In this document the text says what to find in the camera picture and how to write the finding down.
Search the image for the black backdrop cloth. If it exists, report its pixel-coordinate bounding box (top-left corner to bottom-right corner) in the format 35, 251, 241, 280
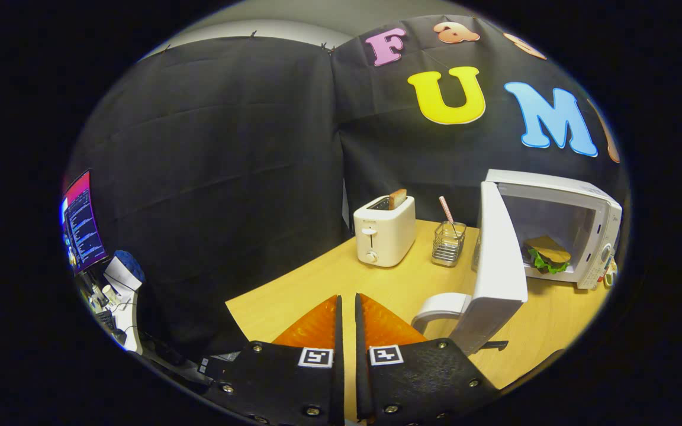
66, 15, 629, 356

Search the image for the white toaster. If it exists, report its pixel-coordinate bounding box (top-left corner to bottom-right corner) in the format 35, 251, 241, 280
353, 195, 417, 268

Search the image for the computer monitor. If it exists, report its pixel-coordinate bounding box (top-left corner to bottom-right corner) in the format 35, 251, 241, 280
60, 170, 109, 276

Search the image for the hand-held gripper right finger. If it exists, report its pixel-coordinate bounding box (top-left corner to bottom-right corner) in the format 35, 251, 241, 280
355, 292, 498, 426

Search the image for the white and blue object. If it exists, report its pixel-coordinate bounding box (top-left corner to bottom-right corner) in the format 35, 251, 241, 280
103, 250, 146, 293

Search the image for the white microwave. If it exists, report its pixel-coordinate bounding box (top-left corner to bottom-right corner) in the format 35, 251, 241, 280
411, 169, 623, 356

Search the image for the metal wire holder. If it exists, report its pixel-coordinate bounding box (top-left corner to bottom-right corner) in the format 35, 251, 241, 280
432, 221, 467, 267

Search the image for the lettuce sandwich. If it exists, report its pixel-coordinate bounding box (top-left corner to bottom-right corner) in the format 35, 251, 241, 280
522, 235, 572, 275

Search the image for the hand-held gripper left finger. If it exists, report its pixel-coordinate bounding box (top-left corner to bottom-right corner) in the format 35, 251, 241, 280
202, 294, 346, 426

